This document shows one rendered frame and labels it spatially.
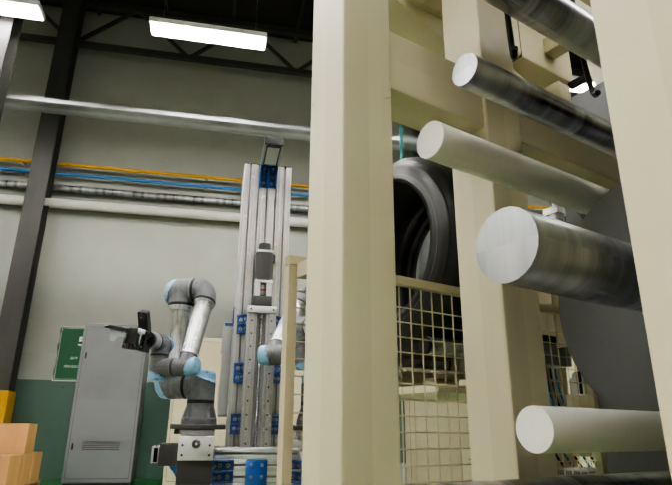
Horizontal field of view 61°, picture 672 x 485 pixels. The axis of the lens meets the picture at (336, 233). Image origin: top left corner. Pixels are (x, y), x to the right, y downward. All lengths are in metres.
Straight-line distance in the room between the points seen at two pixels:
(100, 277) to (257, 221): 7.33
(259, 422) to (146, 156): 8.49
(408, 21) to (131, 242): 9.07
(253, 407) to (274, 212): 0.98
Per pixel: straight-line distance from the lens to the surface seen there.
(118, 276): 10.10
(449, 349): 1.50
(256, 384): 2.72
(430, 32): 1.45
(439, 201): 1.49
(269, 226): 2.95
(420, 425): 2.54
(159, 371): 2.54
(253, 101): 11.37
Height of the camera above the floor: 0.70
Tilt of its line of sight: 19 degrees up
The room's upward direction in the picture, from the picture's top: 1 degrees clockwise
